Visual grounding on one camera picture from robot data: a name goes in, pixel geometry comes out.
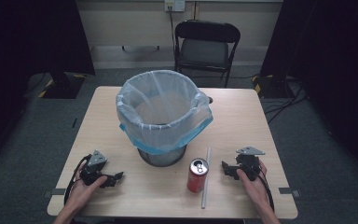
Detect dark curtain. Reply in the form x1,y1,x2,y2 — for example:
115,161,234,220
0,0,96,171
259,0,358,185

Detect hand-held gripper black cable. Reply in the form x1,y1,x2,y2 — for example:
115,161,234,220
62,153,93,207
256,167,276,213

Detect white wall socket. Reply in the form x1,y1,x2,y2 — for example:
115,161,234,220
163,0,186,13

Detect black wall socket cable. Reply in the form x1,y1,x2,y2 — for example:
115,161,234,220
167,5,177,52

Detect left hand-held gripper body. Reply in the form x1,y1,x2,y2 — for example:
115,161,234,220
79,149,113,187

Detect left hand-held gripper black cable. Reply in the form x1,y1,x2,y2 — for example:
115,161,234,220
62,153,93,207

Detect grey tape strip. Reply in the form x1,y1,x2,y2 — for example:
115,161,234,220
42,188,67,199
278,187,302,199

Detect person's left hand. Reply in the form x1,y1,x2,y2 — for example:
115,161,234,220
64,160,109,213

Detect white plastic straw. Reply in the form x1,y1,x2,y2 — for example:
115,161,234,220
200,147,213,210

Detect red drink can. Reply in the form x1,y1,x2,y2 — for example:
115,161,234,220
186,158,210,194

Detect translucent blue bin bag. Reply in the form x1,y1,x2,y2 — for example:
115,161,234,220
115,69,214,156

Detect black floor cables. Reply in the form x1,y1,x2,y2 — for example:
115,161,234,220
261,77,310,125

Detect person's right hand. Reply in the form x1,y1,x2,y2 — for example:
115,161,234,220
236,159,270,214

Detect metal mesh waste bin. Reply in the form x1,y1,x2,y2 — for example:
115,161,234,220
136,144,187,168

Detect right hand-held gripper black cable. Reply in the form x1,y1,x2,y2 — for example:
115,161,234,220
256,167,276,213

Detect black stand base striped tape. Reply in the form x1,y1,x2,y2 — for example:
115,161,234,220
37,68,87,100
251,74,294,100

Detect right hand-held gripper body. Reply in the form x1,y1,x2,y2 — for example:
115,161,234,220
234,146,266,182

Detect black folding chair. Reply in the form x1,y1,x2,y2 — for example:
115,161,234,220
173,19,241,89

